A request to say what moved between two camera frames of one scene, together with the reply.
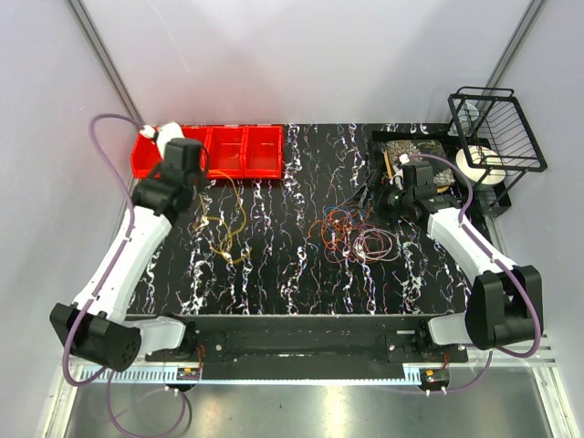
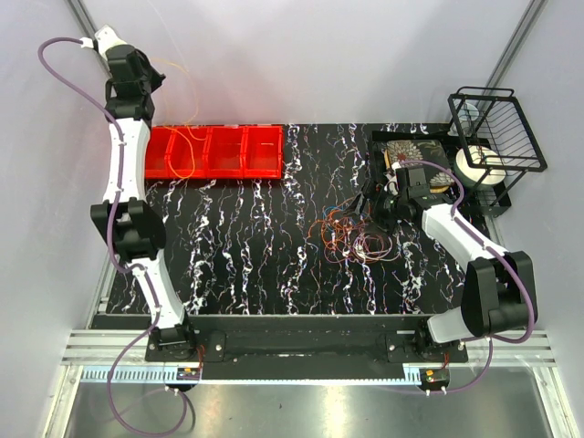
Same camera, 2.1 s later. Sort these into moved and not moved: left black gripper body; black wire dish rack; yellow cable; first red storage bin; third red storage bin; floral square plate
Moved: left black gripper body; yellow cable
Not moved: third red storage bin; black wire dish rack; first red storage bin; floral square plate
